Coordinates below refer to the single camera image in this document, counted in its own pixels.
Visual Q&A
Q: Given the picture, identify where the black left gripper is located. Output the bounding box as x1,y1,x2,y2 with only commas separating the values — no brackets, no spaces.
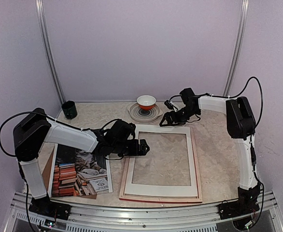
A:
113,139,150,158

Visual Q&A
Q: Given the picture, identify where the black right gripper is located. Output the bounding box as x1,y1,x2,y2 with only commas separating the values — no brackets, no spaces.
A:
162,105,198,126

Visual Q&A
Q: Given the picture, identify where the white mat board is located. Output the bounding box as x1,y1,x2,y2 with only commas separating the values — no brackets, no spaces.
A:
120,125,201,202

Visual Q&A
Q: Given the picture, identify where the cat photo print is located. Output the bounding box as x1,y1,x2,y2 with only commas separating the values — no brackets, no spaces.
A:
47,145,113,198

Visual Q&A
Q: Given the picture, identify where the red wooden picture frame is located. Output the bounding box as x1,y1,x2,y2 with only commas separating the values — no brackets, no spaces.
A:
119,124,202,204

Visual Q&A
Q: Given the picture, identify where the brown backing board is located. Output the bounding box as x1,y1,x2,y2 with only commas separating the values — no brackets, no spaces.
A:
43,146,107,199

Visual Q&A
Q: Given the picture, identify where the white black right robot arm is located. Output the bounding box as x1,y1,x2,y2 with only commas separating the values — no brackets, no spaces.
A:
159,88,261,215

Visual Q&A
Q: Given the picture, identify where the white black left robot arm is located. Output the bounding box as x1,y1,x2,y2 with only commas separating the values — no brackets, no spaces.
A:
13,108,150,215

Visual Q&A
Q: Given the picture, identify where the orange white bowl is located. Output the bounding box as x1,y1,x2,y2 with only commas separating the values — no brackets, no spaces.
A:
137,95,156,110

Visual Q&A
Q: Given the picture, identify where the grey striped plate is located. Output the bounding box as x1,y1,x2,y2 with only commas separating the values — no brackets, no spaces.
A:
127,103,163,122

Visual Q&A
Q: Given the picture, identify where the dark green mug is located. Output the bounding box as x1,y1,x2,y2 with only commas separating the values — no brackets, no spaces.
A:
61,101,78,119

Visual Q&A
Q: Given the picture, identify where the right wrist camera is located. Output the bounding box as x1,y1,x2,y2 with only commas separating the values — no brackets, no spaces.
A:
164,100,178,112

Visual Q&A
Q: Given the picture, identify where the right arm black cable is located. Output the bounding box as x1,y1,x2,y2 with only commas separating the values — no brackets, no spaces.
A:
233,76,263,133

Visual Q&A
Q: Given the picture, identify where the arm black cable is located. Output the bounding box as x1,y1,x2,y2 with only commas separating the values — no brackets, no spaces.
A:
233,76,263,133
0,111,48,158

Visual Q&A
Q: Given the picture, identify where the right aluminium post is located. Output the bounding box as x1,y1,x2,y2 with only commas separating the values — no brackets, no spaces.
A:
223,0,249,97

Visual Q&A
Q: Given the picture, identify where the aluminium post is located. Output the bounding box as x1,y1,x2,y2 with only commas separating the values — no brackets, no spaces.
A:
35,0,66,105
223,0,249,97

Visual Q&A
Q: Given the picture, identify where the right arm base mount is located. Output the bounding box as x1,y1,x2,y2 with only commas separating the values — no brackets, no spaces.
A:
218,201,260,220

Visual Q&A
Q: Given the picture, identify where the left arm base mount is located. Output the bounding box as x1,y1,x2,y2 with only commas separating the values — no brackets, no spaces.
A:
29,196,71,220

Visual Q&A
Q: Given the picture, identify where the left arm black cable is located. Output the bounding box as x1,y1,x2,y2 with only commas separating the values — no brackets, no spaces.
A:
0,111,48,158

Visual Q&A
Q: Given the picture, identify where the left aluminium post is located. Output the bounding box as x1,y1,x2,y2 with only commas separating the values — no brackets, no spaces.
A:
35,0,66,105

